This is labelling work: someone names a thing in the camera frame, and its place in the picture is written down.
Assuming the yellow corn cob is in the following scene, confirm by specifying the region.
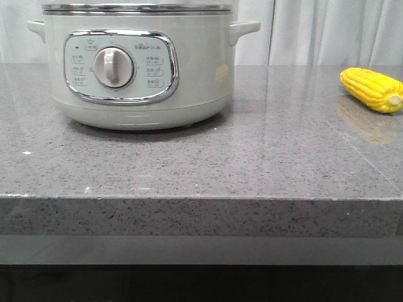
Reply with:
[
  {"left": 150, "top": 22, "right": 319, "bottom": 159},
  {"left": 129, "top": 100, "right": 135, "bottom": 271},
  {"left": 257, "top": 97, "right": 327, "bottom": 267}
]
[{"left": 340, "top": 67, "right": 402, "bottom": 113}]

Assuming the glass pot lid steel rim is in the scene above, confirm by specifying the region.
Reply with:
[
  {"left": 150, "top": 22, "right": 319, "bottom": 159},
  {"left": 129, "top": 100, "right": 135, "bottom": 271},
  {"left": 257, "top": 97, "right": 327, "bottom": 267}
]
[{"left": 42, "top": 3, "right": 232, "bottom": 16}]

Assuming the pale green electric cooking pot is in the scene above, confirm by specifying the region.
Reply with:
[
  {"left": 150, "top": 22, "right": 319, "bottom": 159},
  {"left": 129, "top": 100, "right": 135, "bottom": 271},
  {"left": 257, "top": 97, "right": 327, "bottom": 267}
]
[{"left": 27, "top": 14, "right": 261, "bottom": 130}]

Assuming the white pleated curtain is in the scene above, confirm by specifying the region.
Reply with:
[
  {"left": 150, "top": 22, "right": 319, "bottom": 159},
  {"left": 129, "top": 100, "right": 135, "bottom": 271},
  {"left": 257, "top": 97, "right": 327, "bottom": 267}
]
[{"left": 1, "top": 1, "right": 402, "bottom": 65}]

